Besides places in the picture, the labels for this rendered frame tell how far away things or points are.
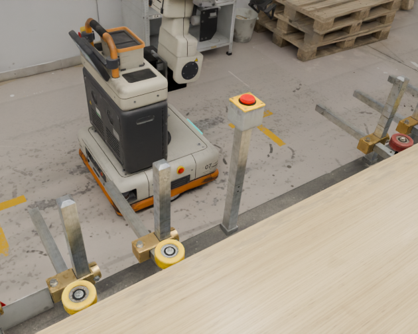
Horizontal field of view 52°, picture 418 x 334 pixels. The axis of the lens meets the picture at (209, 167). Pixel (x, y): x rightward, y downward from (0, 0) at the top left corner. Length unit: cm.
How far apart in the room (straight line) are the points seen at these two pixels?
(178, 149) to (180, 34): 65
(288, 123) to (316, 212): 201
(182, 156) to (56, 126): 112
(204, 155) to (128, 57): 72
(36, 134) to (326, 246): 234
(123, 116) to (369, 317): 138
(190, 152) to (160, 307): 149
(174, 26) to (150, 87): 36
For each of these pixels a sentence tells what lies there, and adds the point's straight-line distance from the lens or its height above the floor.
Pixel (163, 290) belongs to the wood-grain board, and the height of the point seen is 90.
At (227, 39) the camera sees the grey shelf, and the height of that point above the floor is 14.
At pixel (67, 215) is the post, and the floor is 108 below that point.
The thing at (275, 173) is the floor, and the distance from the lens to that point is 280.
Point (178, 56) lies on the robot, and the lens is 223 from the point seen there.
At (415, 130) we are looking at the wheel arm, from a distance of 200.
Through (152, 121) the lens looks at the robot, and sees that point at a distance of 212.
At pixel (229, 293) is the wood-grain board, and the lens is 110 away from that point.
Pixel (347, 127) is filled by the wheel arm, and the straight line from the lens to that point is 187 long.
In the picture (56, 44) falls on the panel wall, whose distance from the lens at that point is 382.
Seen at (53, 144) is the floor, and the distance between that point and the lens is 304.
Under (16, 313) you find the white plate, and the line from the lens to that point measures 130.
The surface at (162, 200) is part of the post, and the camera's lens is 115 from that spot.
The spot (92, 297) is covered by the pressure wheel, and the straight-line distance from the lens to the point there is 109.
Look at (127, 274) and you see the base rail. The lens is 137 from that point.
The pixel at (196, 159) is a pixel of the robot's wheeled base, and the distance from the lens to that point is 241.
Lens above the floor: 182
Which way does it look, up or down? 41 degrees down
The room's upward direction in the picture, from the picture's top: 5 degrees clockwise
